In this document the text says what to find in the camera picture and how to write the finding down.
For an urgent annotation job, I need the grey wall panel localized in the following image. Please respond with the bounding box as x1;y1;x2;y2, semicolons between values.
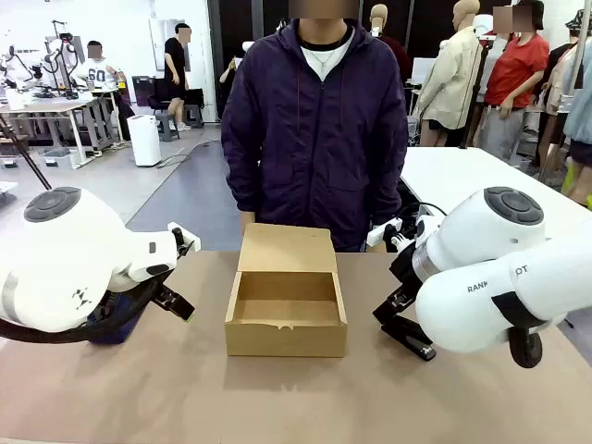
148;18;191;73

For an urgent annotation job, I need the person in white jersey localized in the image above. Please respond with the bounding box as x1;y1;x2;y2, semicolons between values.
73;40;136;117

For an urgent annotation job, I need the black office chair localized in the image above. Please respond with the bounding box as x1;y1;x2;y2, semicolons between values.
147;78;173;113

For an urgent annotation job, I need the white table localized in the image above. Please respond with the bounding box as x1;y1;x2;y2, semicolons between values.
399;146;577;224

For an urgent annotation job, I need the person in purple jacket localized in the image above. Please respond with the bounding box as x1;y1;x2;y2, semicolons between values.
220;0;410;253

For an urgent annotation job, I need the mannequin in beige jacket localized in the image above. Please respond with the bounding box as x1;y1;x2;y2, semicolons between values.
411;0;485;148

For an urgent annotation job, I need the figure in red shirt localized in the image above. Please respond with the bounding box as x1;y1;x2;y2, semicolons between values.
478;0;551;163

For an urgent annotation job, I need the black tripod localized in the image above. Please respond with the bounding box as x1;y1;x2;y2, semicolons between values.
0;115;54;191

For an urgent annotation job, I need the white air purifier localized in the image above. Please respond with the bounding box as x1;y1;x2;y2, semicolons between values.
126;114;163;167

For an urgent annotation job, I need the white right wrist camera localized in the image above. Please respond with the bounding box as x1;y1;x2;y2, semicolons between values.
366;217;403;247

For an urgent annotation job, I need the background work desk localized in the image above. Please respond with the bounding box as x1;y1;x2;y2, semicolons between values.
0;87;125;168

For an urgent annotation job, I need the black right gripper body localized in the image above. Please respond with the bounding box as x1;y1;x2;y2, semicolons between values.
388;240;420;290

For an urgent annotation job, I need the black stapler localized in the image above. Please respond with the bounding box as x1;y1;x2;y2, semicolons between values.
379;315;438;364

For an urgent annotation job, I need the mannequin in dark red top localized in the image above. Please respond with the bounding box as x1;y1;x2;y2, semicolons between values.
369;4;413;117

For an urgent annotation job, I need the brown cardboard box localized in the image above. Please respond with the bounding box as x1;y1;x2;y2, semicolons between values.
225;222;349;358

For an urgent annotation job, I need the background white robot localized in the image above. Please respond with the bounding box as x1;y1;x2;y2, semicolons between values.
42;19;80;101

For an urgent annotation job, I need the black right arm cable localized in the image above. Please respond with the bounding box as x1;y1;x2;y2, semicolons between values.
508;323;544;369

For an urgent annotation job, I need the person in black shirt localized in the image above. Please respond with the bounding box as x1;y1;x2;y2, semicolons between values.
163;22;193;133

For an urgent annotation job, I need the grey stool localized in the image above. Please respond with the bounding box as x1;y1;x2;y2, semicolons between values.
154;110;181;142

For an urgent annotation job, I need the navy zip pouch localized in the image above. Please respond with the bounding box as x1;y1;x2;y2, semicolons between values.
86;295;141;346

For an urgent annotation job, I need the grey storage bin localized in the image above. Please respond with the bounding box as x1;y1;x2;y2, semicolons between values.
38;147;78;170

